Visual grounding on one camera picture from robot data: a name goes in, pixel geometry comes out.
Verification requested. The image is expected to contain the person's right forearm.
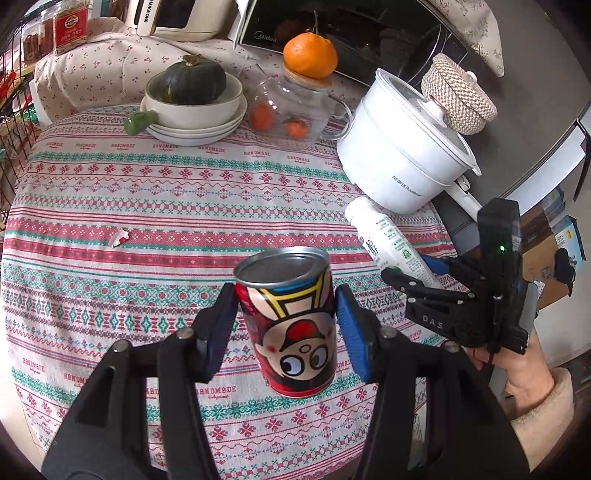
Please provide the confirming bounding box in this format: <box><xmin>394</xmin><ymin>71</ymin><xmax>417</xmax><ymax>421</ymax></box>
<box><xmin>508</xmin><ymin>367</ymin><xmax>575</xmax><ymax>472</ymax></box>

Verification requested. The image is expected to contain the white electric cooking pot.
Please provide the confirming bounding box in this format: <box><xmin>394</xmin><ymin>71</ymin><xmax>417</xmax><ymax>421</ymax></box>
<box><xmin>336</xmin><ymin>68</ymin><xmax>483</xmax><ymax>222</ymax></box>

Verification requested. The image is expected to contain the white bottle with green print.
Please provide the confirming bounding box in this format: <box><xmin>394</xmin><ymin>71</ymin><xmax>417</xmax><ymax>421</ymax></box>
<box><xmin>344</xmin><ymin>196</ymin><xmax>441</xmax><ymax>289</ymax></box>

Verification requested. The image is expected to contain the cherry print cloth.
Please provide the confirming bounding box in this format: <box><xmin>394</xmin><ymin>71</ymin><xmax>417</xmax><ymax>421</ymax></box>
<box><xmin>34</xmin><ymin>18</ymin><xmax>370</xmax><ymax>134</ymax></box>

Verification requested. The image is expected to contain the large tangerine with stem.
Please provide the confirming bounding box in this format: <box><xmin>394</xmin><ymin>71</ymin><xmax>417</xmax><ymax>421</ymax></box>
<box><xmin>283</xmin><ymin>31</ymin><xmax>338</xmax><ymax>79</ymax></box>

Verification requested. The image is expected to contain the cardboard box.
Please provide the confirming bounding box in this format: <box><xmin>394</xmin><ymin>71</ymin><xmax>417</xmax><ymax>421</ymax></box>
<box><xmin>519</xmin><ymin>187</ymin><xmax>587</xmax><ymax>315</ymax></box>

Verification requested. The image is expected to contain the wire rack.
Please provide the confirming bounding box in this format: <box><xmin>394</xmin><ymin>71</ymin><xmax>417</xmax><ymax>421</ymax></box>
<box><xmin>0</xmin><ymin>28</ymin><xmax>42</xmax><ymax>222</ymax></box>

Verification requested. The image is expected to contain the glass teapot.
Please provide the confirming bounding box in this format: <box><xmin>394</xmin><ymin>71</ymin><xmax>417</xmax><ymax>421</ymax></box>
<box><xmin>249</xmin><ymin>74</ymin><xmax>354</xmax><ymax>149</ymax></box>

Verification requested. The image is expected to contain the dark green squash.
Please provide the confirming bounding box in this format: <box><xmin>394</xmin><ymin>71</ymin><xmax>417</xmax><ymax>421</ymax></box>
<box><xmin>159</xmin><ymin>54</ymin><xmax>228</xmax><ymax>106</ymax></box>

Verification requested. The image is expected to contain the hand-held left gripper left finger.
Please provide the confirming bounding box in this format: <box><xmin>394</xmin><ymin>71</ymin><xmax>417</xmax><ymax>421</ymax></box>
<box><xmin>41</xmin><ymin>282</ymin><xmax>238</xmax><ymax>480</ymax></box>

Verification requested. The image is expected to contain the dark grey refrigerator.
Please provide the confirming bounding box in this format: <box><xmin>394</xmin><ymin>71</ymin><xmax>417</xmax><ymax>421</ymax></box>
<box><xmin>434</xmin><ymin>0</ymin><xmax>591</xmax><ymax>241</ymax></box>

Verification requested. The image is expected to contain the cream countertop appliance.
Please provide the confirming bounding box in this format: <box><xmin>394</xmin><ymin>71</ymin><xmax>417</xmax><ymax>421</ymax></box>
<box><xmin>122</xmin><ymin>0</ymin><xmax>241</xmax><ymax>40</ymax></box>

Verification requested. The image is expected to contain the black microwave oven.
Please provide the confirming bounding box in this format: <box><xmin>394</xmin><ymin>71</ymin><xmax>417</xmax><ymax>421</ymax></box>
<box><xmin>233</xmin><ymin>0</ymin><xmax>481</xmax><ymax>121</ymax></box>

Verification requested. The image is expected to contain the woven rope basket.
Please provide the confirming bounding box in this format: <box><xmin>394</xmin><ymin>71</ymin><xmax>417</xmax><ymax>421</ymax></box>
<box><xmin>421</xmin><ymin>53</ymin><xmax>498</xmax><ymax>136</ymax></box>

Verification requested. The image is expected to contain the floral cover cloth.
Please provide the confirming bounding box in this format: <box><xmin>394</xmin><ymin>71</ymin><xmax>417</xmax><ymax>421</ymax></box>
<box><xmin>418</xmin><ymin>0</ymin><xmax>506</xmax><ymax>78</ymax></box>

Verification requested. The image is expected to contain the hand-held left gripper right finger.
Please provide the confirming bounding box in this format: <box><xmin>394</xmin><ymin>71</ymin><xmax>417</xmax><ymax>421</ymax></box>
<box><xmin>335</xmin><ymin>284</ymin><xmax>532</xmax><ymax>480</ymax></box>

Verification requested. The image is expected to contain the patterned knit-print tablecloth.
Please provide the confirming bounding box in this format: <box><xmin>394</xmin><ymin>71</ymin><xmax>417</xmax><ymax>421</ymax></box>
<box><xmin>0</xmin><ymin>104</ymin><xmax>467</xmax><ymax>462</ymax></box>

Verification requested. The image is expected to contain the person's right hand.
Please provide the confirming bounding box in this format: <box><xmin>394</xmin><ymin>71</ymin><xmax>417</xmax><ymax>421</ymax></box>
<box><xmin>464</xmin><ymin>331</ymin><xmax>556</xmax><ymax>412</ymax></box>

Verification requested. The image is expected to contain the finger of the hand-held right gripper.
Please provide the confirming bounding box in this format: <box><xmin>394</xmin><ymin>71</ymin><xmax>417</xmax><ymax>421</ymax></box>
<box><xmin>381</xmin><ymin>267</ymin><xmax>477</xmax><ymax>308</ymax></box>
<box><xmin>422</xmin><ymin>255</ymin><xmax>483</xmax><ymax>291</ymax></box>

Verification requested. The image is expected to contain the white bowl with green handle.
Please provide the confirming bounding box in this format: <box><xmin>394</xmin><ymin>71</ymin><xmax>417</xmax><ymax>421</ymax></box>
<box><xmin>124</xmin><ymin>74</ymin><xmax>245</xmax><ymax>134</ymax></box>

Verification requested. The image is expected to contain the red cartoon drink can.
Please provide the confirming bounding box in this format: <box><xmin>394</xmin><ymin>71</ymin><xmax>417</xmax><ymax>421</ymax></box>
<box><xmin>232</xmin><ymin>247</ymin><xmax>337</xmax><ymax>398</ymax></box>

